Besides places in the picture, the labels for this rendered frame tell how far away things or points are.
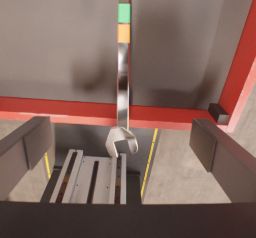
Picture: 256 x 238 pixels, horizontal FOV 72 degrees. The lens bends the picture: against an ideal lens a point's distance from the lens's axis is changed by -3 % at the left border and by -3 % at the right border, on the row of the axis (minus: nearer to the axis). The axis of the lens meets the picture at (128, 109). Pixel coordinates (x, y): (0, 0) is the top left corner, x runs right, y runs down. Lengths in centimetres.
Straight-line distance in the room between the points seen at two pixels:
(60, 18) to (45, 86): 10
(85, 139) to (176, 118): 87
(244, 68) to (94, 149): 97
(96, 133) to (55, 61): 81
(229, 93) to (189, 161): 147
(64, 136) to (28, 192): 121
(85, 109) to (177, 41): 15
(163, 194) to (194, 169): 43
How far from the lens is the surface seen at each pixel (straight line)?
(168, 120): 26
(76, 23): 25
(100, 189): 101
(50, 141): 17
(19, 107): 29
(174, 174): 182
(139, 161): 118
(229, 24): 28
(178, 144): 157
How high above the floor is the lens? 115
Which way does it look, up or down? 60 degrees down
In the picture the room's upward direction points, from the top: 179 degrees clockwise
